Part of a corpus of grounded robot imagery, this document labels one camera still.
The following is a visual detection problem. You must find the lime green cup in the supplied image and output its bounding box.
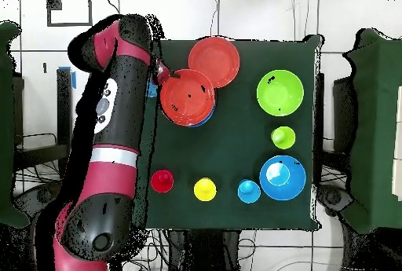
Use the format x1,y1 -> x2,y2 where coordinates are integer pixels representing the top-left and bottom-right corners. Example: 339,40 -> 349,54
270,126 -> 297,150

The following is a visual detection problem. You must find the red cup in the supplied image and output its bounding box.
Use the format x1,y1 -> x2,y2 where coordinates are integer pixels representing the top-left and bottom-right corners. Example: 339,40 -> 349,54
150,169 -> 175,194

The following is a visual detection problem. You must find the green cloth side table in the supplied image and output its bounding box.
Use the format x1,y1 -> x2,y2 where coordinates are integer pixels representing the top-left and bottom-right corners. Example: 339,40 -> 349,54
340,27 -> 402,235
0,20 -> 30,229

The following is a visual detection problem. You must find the black metal frame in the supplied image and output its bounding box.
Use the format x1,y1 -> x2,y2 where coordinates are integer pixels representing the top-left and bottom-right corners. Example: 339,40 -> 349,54
12,68 -> 75,171

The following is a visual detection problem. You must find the yellow cup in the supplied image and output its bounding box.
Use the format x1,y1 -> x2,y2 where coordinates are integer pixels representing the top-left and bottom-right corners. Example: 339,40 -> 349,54
193,177 -> 217,202

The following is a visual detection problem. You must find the dark green tablecloth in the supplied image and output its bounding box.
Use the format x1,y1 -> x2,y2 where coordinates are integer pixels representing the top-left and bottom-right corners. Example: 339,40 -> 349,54
137,34 -> 323,232

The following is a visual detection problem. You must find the green bowl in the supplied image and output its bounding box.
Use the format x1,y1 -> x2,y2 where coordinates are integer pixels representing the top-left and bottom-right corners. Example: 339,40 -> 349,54
256,69 -> 305,117

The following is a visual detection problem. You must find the large blue bowl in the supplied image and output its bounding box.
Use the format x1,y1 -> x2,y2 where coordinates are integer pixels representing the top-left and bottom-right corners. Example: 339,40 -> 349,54
188,94 -> 217,128
259,155 -> 307,202

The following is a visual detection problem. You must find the tangle of cables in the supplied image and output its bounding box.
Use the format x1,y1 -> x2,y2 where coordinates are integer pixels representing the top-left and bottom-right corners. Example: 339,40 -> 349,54
122,228 -> 172,271

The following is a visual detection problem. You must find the orange bowl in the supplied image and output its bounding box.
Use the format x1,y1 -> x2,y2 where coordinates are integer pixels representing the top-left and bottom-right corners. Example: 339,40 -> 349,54
159,68 -> 216,126
188,36 -> 241,89

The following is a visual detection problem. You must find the light blue cup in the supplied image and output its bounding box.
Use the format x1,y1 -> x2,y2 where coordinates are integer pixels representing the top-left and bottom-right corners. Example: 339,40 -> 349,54
236,178 -> 262,204

